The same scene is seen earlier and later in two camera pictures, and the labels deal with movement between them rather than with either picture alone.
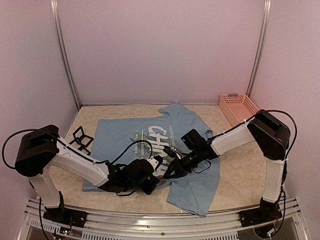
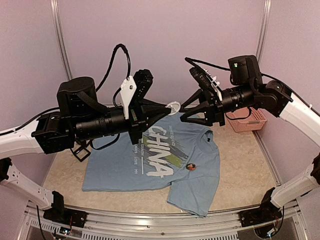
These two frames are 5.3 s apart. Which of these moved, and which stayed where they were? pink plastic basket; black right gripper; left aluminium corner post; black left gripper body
Moved: black right gripper; black left gripper body
Stayed: pink plastic basket; left aluminium corner post
